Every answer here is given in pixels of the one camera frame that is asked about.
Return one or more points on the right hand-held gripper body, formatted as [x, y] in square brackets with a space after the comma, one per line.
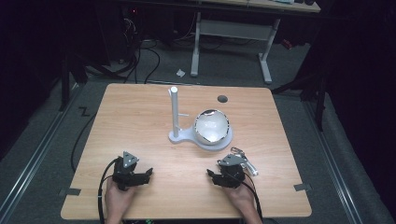
[233, 172]

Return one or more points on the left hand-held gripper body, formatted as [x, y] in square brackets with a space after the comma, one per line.
[124, 174]

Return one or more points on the person's left hand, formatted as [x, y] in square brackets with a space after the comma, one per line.
[116, 199]

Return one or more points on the person's right hand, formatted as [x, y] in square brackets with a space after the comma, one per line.
[244, 200]

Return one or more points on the silver metal clip tool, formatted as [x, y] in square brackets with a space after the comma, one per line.
[249, 165]

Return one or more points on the silver metal bowl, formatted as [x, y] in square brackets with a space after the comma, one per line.
[211, 126]

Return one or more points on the grey tape strip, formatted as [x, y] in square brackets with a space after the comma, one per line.
[71, 192]
[302, 187]

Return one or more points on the dark round table grommet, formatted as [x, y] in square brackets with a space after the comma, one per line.
[222, 99]

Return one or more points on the crumpled white paper scrap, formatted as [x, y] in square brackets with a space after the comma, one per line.
[180, 73]

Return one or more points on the black metal stand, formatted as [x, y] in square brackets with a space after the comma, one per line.
[319, 93]
[65, 81]

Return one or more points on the small red object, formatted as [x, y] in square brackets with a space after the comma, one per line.
[287, 44]

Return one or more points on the dark computer tower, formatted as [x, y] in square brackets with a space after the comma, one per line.
[130, 31]

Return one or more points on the white-framed wooden desk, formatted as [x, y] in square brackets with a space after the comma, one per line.
[233, 30]

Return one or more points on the white stand with post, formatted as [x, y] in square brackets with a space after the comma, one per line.
[174, 112]

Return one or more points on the metal floor rail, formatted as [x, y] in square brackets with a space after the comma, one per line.
[37, 152]
[334, 168]

